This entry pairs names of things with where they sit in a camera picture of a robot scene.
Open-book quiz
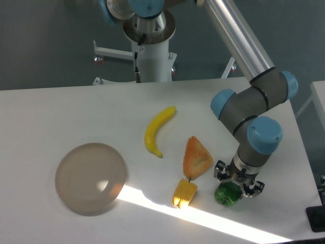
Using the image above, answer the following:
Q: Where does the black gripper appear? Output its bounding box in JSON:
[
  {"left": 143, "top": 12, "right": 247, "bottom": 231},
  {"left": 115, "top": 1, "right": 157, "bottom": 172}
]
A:
[{"left": 214, "top": 160, "right": 265, "bottom": 198}]

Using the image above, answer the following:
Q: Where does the green bell pepper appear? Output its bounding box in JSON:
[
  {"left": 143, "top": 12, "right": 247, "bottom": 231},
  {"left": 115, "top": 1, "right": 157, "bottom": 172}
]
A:
[{"left": 214, "top": 181, "right": 243, "bottom": 206}]

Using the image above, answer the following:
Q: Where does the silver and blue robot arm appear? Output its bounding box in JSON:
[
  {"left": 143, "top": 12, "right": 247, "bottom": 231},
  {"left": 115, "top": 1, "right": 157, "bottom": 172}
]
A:
[{"left": 99, "top": 1, "right": 298, "bottom": 204}]

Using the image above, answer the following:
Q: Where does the orange bell pepper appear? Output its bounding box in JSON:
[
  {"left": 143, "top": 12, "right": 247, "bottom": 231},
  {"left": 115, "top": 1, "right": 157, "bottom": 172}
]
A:
[{"left": 183, "top": 136, "right": 213, "bottom": 180}]

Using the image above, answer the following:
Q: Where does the yellow bell pepper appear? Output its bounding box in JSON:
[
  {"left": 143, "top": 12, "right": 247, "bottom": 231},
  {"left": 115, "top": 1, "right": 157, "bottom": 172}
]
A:
[{"left": 172, "top": 179, "right": 198, "bottom": 209}]

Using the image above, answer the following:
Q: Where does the black device at table edge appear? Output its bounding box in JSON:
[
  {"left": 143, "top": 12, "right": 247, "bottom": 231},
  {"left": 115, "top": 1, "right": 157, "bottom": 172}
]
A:
[{"left": 305, "top": 174, "right": 325, "bottom": 232}]

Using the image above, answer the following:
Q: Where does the yellow banana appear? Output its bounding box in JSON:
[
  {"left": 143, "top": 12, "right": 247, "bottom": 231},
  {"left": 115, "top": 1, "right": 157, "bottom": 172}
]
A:
[{"left": 144, "top": 106, "right": 177, "bottom": 158}]

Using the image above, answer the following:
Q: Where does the white side table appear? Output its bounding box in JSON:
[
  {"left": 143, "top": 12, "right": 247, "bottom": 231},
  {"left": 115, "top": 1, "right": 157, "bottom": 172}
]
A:
[{"left": 295, "top": 81, "right": 324, "bottom": 122}]

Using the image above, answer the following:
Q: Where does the translucent brown round plate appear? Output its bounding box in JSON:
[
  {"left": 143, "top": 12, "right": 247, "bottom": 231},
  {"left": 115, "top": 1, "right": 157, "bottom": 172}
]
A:
[{"left": 55, "top": 142, "right": 127, "bottom": 216}]

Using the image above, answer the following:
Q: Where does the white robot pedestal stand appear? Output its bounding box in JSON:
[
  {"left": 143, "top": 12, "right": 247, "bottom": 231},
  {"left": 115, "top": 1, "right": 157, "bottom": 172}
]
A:
[{"left": 91, "top": 12, "right": 238, "bottom": 86}]

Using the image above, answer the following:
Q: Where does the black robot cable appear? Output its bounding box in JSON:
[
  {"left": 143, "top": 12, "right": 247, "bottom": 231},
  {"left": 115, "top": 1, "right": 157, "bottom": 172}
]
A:
[{"left": 133, "top": 33, "right": 147, "bottom": 83}]

